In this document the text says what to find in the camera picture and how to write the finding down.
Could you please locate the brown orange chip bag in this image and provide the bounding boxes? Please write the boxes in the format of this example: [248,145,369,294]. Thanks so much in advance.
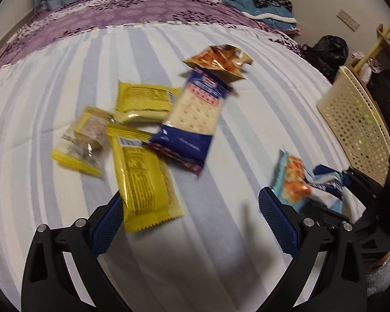
[182,44,254,81]

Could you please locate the purple floral bedsheet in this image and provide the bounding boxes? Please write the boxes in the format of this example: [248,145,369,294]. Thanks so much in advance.
[0,0,304,82]

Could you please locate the wall socket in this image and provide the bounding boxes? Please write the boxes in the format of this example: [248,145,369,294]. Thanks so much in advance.
[337,9,360,31]

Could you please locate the cream perforated plastic basket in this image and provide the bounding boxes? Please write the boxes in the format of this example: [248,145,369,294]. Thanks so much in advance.
[317,66,390,186]

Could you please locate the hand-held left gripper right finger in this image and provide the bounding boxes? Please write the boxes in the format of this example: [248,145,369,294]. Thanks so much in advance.
[258,187,368,312]

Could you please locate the light blue cracker packet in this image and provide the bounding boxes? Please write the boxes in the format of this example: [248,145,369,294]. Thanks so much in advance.
[271,149,348,215]

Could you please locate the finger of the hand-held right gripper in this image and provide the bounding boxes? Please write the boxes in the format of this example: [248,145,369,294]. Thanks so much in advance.
[304,203,350,225]
[343,166,384,199]

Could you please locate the wooden rack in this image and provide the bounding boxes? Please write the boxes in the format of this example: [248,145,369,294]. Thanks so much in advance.
[351,16,390,75]

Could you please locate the pink cloth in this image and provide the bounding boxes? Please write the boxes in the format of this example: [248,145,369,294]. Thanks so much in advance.
[351,51,384,74]

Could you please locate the long clear navy cracker packet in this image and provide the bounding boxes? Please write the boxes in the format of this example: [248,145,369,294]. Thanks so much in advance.
[148,68,235,176]

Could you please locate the black plastic bag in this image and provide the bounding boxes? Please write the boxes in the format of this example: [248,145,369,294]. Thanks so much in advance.
[301,35,349,83]

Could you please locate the striped blue white blanket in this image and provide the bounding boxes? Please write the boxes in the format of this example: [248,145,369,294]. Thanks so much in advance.
[0,23,368,312]

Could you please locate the blue fleece cloth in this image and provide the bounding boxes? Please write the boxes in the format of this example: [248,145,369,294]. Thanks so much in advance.
[219,0,300,35]

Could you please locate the clear yellow-edged cookie packet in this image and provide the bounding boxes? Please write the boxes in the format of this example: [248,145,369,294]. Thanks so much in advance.
[50,106,118,179]

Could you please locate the yellow snack packet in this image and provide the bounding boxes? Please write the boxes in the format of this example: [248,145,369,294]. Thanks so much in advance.
[106,124,185,233]
[114,81,183,124]

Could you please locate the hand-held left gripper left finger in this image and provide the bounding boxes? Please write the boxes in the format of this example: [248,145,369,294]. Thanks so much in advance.
[21,192,131,312]

